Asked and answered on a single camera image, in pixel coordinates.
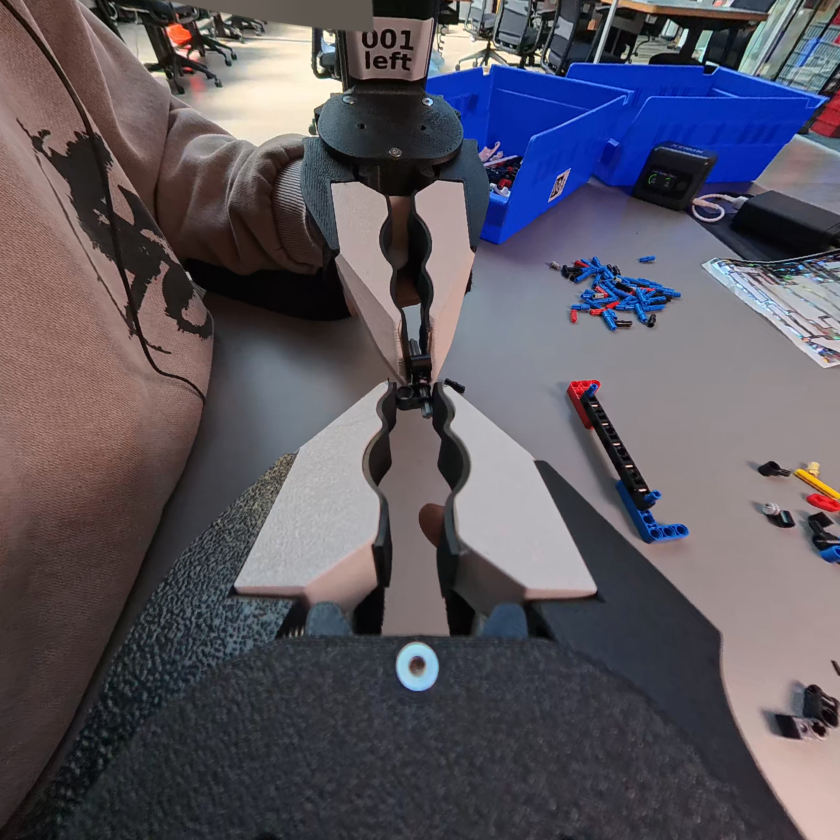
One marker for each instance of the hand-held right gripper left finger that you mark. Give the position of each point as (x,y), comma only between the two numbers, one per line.
(315,525)

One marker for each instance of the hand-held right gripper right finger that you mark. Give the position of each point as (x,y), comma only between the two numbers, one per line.
(518,525)

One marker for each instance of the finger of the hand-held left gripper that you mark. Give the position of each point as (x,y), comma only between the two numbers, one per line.
(446,262)
(367,275)

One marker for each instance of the person's left forearm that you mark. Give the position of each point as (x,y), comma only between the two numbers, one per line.
(243,197)

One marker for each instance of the heap of assorted lego parts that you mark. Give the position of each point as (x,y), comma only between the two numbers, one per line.
(502,170)

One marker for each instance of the black blue red lego beam assembly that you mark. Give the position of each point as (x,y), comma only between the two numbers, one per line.
(620,459)

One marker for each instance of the black lego pin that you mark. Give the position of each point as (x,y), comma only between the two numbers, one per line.
(454,386)

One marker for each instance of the pile of mixed lego pieces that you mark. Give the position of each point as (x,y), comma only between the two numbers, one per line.
(810,505)

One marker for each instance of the person's left hand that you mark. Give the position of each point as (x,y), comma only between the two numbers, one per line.
(403,262)

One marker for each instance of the person's right hand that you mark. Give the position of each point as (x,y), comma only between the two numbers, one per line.
(430,522)

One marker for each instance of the blue plastic bin white tag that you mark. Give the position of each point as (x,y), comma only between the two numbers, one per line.
(525,144)

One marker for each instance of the group of black office chairs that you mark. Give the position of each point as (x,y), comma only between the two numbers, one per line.
(512,29)

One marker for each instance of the pile of blue red pins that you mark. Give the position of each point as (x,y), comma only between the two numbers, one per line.
(617,292)

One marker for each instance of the black power bank with display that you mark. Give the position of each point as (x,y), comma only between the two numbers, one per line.
(674,174)

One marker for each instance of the person's beige sweatshirt torso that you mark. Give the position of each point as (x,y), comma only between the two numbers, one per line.
(85,394)

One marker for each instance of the printed instruction booklet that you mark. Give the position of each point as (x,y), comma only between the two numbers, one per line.
(781,298)

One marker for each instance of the black flat case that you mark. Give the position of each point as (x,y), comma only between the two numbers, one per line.
(787,220)

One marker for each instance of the stack of red crates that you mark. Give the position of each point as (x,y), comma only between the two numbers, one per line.
(828,118)

